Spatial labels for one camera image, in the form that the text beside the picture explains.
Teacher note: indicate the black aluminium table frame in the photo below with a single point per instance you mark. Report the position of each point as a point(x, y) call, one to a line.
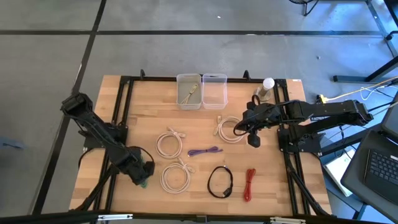
point(130, 93)

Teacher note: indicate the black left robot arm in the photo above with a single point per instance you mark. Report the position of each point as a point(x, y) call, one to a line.
point(93, 124)

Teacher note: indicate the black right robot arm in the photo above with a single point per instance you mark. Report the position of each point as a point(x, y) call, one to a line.
point(326, 110)

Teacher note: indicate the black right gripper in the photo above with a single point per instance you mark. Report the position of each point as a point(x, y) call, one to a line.
point(261, 116)

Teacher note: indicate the dark laptop screen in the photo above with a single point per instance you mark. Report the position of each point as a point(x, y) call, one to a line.
point(391, 119)

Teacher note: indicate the laptop computer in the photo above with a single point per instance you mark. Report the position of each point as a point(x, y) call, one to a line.
point(354, 180)

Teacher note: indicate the white box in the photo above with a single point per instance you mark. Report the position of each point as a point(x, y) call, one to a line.
point(337, 169)

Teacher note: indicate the black bar with silver brackets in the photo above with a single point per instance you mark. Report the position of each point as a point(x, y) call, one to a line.
point(186, 217)

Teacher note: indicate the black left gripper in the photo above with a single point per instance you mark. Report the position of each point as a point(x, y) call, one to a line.
point(135, 160)

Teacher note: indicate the white ball on stand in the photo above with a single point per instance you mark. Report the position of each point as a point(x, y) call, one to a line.
point(265, 87)

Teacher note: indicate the black desk leg frame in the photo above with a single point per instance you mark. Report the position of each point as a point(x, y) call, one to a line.
point(373, 74)

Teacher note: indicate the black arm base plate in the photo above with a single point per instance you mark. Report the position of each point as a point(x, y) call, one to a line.
point(93, 141)
point(284, 143)

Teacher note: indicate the black laptop keyboard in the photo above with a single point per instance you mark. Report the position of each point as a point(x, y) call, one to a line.
point(382, 172)

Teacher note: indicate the clear plastic bin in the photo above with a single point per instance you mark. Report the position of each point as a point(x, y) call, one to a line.
point(214, 93)
point(180, 93)

